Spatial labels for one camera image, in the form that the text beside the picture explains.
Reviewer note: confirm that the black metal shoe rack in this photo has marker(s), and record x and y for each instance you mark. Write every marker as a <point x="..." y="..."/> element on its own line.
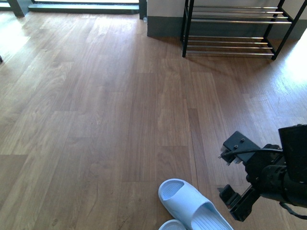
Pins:
<point x="237" y="30"/>

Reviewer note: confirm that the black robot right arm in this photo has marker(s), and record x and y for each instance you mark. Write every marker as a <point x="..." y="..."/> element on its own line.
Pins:
<point x="294" y="150"/>

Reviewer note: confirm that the light blue slide sandal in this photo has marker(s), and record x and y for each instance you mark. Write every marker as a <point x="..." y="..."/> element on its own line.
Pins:
<point x="189" y="207"/>
<point x="172" y="225"/>

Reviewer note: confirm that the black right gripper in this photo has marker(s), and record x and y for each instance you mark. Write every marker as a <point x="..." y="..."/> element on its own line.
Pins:
<point x="265" y="172"/>

